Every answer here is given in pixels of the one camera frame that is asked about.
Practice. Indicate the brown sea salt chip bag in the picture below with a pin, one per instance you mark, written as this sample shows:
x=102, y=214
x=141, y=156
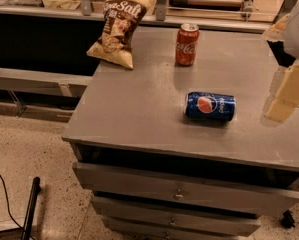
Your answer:
x=121, y=20

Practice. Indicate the top grey drawer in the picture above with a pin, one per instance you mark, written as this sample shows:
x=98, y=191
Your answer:
x=184, y=189

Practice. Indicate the grey metal shelf rail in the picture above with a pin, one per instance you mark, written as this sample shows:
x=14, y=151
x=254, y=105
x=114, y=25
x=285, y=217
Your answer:
x=47, y=83

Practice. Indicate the blue pepsi can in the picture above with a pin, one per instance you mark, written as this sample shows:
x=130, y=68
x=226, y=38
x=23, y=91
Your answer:
x=210, y=106

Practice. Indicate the grey drawer cabinet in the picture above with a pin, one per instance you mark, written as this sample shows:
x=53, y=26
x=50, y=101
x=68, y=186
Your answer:
x=135, y=118

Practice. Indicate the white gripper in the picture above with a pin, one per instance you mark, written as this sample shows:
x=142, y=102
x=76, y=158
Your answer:
x=298, y=34

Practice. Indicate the black caster wheel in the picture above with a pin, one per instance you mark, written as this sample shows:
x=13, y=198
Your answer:
x=287, y=220

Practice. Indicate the black pole stand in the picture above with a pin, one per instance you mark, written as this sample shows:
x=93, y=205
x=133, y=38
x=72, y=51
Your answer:
x=28, y=222

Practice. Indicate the middle grey drawer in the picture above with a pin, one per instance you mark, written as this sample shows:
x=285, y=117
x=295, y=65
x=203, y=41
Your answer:
x=174, y=218

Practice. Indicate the red coke can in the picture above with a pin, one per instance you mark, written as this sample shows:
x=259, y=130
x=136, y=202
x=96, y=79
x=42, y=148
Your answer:
x=186, y=44

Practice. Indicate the bottom grey drawer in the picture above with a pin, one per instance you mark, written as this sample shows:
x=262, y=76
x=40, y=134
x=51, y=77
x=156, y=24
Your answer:
x=163, y=232

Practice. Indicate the grey drawer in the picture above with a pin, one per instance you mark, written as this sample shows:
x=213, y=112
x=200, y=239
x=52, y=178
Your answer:
x=184, y=189
x=174, y=218
x=163, y=232

